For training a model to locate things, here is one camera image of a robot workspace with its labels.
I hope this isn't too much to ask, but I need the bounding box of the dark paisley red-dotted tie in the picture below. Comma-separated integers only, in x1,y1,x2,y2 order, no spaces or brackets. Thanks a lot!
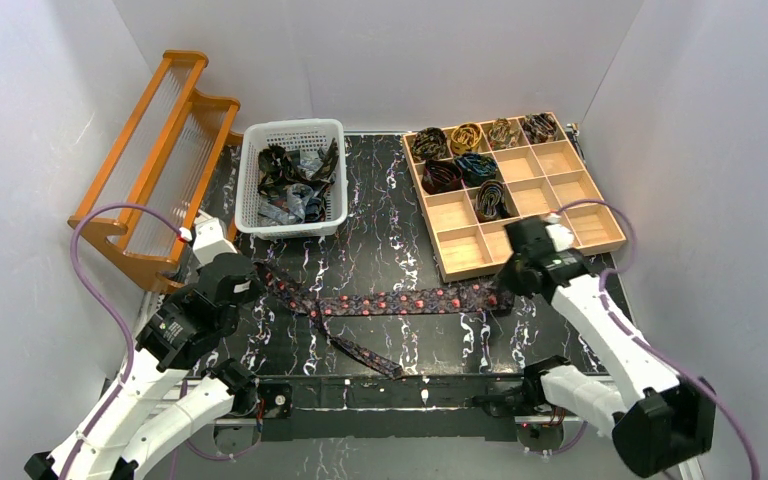
254,261,515,379

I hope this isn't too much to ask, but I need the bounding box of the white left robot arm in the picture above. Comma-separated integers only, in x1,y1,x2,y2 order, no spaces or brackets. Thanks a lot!
24,253,264,479

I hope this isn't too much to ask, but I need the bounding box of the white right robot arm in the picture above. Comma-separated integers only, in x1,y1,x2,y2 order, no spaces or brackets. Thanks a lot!
498,216,716,478

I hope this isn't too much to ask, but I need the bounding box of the pile of ties in basket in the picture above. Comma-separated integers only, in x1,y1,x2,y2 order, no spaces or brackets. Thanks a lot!
257,140,339,227

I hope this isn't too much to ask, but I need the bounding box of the rolled grey striped tie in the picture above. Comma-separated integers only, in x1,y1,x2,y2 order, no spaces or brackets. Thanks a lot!
474,180,511,223

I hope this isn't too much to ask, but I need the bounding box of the light wooden compartment tray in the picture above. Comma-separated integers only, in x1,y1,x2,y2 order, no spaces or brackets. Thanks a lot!
402,112,626,281

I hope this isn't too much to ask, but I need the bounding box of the orange wooden rack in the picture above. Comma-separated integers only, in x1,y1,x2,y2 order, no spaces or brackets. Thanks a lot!
68,50,243,293

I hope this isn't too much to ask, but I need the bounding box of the rolled blue patterned tie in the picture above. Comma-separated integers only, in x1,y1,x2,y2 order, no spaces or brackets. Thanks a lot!
454,152,498,188

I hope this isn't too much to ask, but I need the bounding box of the white plastic basket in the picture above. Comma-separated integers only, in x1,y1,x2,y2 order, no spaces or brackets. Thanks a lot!
234,119,348,240

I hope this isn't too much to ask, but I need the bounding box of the rolled maroon tie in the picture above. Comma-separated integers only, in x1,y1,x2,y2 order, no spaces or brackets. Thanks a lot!
421,160,463,195

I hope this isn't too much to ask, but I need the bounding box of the rolled brown patterned tie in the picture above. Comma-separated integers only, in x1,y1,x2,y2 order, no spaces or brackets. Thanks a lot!
487,118,521,150

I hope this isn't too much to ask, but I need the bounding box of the rolled dark striped tie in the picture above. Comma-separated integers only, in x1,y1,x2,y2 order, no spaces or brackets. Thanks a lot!
521,112,559,144

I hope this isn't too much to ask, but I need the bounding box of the rolled yellow tie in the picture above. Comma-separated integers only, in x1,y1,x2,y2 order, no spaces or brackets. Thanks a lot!
449,122,483,156

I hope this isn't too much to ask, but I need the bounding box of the rolled black gold tie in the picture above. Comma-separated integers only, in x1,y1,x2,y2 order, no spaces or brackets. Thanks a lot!
411,127,451,163

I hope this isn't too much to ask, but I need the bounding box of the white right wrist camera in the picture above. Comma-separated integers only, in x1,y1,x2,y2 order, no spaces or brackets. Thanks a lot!
544,213,575,252

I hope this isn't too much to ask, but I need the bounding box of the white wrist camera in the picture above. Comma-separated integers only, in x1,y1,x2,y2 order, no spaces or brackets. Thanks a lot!
178,210,237,265
544,213,575,252

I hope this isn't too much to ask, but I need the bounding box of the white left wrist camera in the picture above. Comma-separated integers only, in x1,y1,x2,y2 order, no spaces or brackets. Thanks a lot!
178,210,237,265

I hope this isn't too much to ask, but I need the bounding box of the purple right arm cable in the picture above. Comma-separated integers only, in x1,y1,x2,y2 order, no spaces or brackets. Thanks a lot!
552,198,762,480

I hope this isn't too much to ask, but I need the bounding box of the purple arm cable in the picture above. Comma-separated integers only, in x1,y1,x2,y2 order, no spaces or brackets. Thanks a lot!
552,198,762,480
69,201,190,480

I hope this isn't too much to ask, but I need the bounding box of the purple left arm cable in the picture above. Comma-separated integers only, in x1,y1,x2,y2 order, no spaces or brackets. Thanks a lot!
69,201,190,480

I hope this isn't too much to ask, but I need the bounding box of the aluminium frame rail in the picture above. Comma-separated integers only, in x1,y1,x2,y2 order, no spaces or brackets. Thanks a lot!
92,374,707,480

